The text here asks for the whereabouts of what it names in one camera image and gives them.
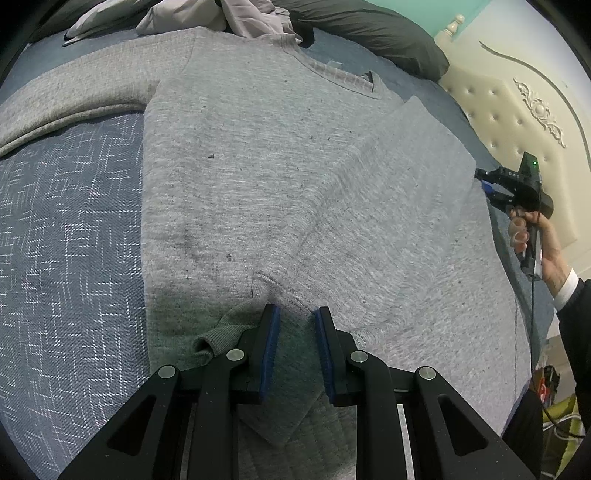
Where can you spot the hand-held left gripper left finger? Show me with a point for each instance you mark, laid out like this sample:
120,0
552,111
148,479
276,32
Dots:
270,350

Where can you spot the person's right forearm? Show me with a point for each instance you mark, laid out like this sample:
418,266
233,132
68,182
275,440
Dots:
577,346

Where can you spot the cream tufted headboard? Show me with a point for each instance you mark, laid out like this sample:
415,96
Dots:
508,115

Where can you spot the grey knit sweater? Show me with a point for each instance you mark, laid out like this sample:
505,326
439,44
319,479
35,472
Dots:
254,184

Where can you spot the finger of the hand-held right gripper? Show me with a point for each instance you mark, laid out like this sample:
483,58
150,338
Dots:
496,196
485,175

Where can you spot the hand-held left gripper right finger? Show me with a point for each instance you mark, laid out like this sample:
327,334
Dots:
323,355

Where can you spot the dark grey long pillow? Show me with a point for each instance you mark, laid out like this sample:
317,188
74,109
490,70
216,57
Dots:
369,27

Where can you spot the light lilac jacket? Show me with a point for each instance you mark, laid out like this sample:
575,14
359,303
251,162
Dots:
184,14

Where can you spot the blue patterned bed blanket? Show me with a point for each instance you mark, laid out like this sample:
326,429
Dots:
69,230

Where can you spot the person's right hand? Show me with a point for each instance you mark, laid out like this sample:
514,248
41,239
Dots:
551,258

